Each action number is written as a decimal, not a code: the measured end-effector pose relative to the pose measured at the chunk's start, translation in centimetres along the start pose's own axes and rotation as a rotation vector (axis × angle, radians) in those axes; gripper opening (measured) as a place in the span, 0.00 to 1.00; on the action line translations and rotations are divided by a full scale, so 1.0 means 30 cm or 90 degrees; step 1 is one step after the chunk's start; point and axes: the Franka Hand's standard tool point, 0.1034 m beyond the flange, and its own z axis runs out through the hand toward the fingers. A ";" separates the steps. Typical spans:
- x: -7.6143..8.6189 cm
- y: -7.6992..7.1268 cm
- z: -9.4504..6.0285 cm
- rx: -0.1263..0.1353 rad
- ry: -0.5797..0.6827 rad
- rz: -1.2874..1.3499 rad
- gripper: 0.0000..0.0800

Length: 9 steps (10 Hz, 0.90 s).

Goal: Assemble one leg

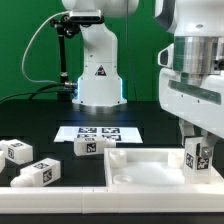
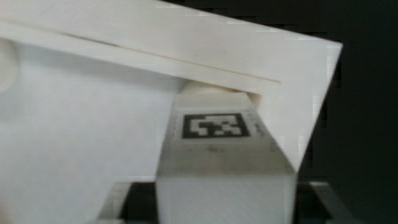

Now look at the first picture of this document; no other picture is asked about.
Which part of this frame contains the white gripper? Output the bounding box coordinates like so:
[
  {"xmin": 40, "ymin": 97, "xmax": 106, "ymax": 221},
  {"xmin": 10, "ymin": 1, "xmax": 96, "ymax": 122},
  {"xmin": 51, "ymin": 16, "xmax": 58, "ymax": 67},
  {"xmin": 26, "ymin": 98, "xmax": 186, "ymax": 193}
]
[{"xmin": 159, "ymin": 68, "xmax": 224, "ymax": 158}]

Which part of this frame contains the white square tabletop part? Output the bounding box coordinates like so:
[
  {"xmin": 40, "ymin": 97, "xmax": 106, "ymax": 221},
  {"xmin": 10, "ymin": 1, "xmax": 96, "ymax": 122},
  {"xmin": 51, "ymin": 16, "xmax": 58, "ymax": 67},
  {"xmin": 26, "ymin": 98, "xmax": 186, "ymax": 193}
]
[{"xmin": 104, "ymin": 148, "xmax": 224, "ymax": 187}]

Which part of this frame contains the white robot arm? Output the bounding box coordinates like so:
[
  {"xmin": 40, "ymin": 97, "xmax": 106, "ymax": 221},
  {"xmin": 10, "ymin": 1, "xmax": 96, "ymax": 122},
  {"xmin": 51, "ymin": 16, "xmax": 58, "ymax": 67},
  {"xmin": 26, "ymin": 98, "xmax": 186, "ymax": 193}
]
[{"xmin": 62, "ymin": 0, "xmax": 224, "ymax": 156}]

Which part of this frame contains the white L-shaped fence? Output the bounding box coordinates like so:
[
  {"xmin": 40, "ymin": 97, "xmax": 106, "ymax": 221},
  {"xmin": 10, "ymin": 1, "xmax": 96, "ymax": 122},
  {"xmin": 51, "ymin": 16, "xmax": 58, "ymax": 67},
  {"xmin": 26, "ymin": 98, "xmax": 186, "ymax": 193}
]
[{"xmin": 0, "ymin": 184, "xmax": 224, "ymax": 214}]

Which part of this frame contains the white paper with tags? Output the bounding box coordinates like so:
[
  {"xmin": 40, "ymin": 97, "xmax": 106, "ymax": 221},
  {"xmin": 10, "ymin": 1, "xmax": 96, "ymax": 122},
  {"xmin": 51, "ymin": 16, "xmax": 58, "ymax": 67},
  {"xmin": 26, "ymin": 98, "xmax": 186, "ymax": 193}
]
[{"xmin": 54, "ymin": 126, "xmax": 142, "ymax": 143}]

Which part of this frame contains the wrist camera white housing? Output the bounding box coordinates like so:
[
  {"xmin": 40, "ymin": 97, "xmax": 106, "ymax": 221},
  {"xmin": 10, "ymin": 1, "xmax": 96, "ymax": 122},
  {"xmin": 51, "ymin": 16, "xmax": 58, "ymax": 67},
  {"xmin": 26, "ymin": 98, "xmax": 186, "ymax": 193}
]
[{"xmin": 157, "ymin": 44, "xmax": 174, "ymax": 68}]

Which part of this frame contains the black cable on table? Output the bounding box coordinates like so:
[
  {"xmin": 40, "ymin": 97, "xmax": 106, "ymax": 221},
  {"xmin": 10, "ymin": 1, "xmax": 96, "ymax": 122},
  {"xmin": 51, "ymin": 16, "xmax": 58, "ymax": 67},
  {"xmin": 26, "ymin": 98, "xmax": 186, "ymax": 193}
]
[{"xmin": 0, "ymin": 80, "xmax": 78, "ymax": 104}]

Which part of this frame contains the grey camera on stand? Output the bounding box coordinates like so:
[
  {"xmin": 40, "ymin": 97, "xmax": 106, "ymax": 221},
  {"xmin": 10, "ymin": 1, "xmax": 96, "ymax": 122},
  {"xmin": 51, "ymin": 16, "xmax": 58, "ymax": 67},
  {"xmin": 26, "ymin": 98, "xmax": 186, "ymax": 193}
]
[{"xmin": 69, "ymin": 10, "xmax": 102, "ymax": 23}]

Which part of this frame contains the black camera stand pole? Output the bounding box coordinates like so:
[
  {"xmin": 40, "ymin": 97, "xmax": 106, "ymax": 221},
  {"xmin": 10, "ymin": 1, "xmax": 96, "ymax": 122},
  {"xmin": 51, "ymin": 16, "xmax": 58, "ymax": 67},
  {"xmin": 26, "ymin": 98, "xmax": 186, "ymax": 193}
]
[{"xmin": 50, "ymin": 16, "xmax": 80, "ymax": 102}]

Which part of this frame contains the grey cable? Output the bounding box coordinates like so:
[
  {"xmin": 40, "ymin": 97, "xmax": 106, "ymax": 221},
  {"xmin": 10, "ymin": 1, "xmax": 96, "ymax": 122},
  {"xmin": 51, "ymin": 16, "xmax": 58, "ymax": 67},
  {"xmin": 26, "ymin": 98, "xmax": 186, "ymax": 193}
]
[{"xmin": 21, "ymin": 11, "xmax": 71, "ymax": 85}]

